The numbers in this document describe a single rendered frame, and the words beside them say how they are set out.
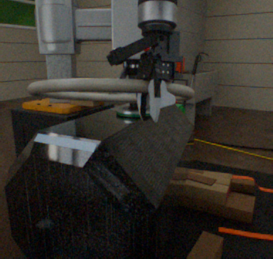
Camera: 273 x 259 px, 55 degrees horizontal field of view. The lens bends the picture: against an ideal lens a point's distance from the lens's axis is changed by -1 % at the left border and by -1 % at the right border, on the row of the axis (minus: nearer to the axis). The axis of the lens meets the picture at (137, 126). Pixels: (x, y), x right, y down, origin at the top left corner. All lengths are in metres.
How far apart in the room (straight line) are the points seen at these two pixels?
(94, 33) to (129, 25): 0.72
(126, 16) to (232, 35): 5.12
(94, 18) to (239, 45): 4.64
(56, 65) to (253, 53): 4.84
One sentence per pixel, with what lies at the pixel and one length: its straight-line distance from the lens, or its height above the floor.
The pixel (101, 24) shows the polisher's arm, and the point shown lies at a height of 1.36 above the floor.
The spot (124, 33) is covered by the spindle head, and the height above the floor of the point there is 1.25.
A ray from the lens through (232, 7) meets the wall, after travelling 6.45.
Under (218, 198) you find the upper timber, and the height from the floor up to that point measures 0.15.
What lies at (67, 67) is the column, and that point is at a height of 1.05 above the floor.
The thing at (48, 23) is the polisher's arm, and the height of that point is 1.36.
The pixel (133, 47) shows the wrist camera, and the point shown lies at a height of 1.15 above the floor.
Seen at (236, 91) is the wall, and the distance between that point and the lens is 6.37.
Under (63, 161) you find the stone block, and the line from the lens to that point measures 1.07.
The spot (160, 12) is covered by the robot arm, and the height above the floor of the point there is 1.22.
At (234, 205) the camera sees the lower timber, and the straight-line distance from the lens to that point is 2.07.
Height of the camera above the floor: 1.14
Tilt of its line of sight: 15 degrees down
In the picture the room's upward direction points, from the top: straight up
